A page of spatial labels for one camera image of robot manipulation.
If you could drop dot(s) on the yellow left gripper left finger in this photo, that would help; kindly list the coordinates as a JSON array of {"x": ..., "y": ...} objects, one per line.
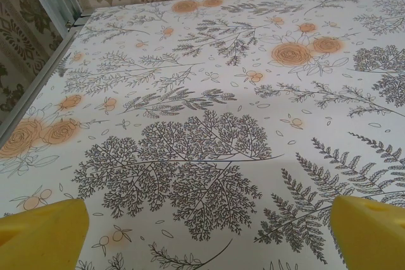
[{"x": 41, "y": 238}]

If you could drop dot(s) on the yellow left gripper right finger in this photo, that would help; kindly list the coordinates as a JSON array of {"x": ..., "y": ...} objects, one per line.
[{"x": 373, "y": 238}]

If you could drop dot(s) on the floral patterned table cover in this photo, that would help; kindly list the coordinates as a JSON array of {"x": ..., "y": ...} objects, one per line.
[{"x": 221, "y": 108}]

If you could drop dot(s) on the aluminium frame side rail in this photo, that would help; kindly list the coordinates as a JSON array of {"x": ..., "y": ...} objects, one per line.
[{"x": 38, "y": 83}]

